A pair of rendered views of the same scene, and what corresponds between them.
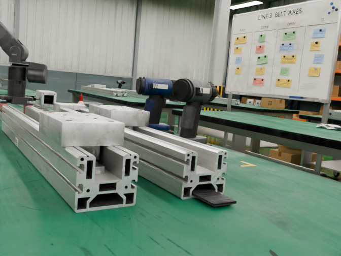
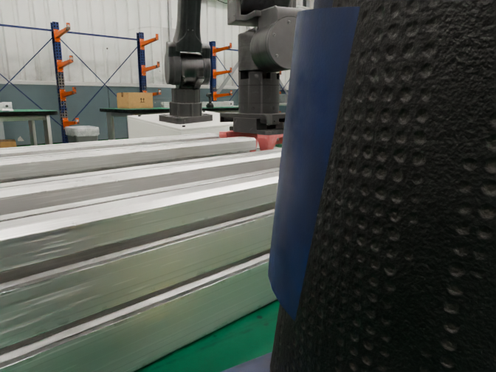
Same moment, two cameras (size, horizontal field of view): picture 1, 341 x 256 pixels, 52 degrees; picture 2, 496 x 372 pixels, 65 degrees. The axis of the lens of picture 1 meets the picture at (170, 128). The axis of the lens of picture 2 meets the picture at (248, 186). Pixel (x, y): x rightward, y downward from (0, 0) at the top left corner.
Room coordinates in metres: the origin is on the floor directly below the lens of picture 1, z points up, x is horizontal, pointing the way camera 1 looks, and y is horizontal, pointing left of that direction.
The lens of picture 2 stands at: (1.12, 0.00, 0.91)
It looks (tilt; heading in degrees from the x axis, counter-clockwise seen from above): 13 degrees down; 80
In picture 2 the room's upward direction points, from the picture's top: straight up
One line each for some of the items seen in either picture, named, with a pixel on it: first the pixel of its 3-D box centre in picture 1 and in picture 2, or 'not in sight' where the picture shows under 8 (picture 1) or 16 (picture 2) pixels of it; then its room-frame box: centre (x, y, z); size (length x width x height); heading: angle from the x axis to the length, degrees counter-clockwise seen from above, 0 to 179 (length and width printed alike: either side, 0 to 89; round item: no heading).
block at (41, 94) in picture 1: (44, 99); not in sight; (2.18, 0.80, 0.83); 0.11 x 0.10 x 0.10; 123
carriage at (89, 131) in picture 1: (78, 134); not in sight; (0.65, 0.17, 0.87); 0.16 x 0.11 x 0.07; 33
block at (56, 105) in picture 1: (66, 116); not in sight; (1.32, 0.40, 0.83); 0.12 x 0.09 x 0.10; 123
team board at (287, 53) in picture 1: (271, 95); not in sight; (3.99, -1.11, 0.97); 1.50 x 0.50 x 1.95; 32
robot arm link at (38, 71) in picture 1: (29, 65); (273, 23); (1.24, 0.51, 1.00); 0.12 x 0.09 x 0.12; 100
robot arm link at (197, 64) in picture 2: not in sight; (189, 74); (1.15, 1.02, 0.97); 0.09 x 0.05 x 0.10; 100
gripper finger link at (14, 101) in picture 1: (20, 111); (266, 150); (1.24, 0.54, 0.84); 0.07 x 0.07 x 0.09; 33
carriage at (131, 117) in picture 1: (117, 120); not in sight; (0.96, 0.15, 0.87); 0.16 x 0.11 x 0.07; 33
